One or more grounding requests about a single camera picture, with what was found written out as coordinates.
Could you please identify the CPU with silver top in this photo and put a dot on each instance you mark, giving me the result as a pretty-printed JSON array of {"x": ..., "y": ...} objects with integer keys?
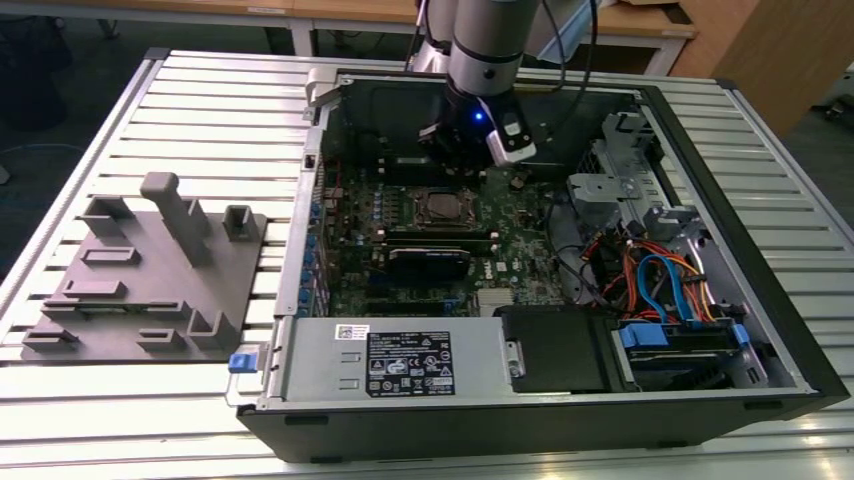
[{"x": 443, "y": 205}]

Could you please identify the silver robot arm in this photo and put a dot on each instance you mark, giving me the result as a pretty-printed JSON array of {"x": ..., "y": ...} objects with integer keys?
[{"x": 487, "y": 40}]

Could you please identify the CPU socket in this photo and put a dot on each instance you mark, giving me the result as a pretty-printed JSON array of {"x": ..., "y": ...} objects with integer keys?
[{"x": 420, "y": 220}]

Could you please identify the RAM slot with black latch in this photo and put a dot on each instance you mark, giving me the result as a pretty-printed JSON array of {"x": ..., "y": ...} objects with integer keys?
[
  {"x": 440, "y": 241},
  {"x": 440, "y": 230}
]

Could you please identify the RAM slot with white latch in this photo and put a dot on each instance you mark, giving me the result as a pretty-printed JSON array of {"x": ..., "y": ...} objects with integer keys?
[{"x": 440, "y": 235}]

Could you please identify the silver coin cell battery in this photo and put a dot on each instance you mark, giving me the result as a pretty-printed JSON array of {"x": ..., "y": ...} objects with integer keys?
[{"x": 519, "y": 178}]

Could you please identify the RAM stick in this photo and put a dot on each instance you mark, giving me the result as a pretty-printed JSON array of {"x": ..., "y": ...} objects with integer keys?
[{"x": 440, "y": 246}]

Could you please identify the metal drive cage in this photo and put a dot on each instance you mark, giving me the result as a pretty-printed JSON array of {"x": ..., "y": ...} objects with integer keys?
[{"x": 593, "y": 187}]

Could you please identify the graphics card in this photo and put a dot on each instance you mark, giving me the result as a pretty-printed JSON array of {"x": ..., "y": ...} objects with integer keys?
[{"x": 427, "y": 267}]

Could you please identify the green motherboard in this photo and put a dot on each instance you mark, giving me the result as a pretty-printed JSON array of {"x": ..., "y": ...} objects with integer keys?
[{"x": 533, "y": 260}]

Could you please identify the silver chipset heatsink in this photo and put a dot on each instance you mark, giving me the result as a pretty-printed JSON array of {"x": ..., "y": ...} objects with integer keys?
[{"x": 496, "y": 296}]

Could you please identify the brown cardboard box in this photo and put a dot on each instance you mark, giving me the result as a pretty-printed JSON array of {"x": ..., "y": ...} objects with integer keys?
[{"x": 656, "y": 11}]

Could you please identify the black drive box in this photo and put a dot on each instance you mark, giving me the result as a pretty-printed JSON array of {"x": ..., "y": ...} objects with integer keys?
[{"x": 553, "y": 350}]

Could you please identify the grey power supply unit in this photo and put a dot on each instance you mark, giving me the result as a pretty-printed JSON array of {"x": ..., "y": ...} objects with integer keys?
[{"x": 313, "y": 350}]

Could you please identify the hard disk in blue carrier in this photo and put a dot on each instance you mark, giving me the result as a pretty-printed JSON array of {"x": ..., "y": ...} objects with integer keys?
[{"x": 643, "y": 336}]

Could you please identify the wooden cabinet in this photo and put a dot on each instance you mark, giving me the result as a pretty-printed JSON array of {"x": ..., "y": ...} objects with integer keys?
[{"x": 787, "y": 50}]

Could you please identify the grey parts rack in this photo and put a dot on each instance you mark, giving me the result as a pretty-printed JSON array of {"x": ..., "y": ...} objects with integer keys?
[{"x": 160, "y": 280}]

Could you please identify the blue case latch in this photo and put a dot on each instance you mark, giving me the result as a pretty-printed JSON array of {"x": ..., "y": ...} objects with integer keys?
[{"x": 241, "y": 363}]

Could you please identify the chair base with casters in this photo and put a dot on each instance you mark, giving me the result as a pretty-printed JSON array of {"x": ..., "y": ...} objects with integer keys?
[{"x": 842, "y": 100}]

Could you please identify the black PC case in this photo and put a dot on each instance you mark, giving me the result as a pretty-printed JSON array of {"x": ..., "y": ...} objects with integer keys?
[{"x": 467, "y": 435}]

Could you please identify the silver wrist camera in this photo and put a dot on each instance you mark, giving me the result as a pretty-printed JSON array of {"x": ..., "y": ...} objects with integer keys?
[{"x": 513, "y": 145}]

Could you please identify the wooden desk with white frame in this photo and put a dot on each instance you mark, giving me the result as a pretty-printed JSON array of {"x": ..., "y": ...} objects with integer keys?
[
  {"x": 200, "y": 5},
  {"x": 647, "y": 27}
]

